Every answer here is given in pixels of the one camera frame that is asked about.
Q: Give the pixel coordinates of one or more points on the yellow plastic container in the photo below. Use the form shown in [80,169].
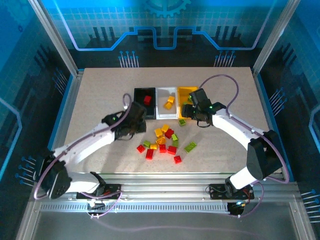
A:
[183,92]

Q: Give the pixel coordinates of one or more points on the white plastic container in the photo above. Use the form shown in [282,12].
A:
[161,112]

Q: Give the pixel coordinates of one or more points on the black plastic container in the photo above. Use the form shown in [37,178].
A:
[140,93]

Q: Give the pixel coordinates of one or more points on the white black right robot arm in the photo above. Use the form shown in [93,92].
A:
[235,125]

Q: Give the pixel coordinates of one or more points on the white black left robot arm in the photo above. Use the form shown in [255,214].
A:
[85,145]

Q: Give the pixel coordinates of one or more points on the flat yellow lego brick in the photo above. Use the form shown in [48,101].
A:
[153,146]

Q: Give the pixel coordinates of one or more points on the long red lego brick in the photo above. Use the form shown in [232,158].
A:
[150,153]

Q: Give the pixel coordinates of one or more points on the long green lego brick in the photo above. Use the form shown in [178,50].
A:
[190,147]

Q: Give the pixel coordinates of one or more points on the black control box with light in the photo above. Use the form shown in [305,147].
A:
[236,209]

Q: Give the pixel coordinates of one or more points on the aluminium front rail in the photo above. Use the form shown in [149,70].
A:
[162,185]

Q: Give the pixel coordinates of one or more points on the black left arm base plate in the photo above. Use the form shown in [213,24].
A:
[112,191]

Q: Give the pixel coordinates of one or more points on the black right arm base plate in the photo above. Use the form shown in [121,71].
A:
[217,191]

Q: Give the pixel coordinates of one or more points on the aluminium frame post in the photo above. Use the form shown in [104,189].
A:
[274,37]
[56,37]

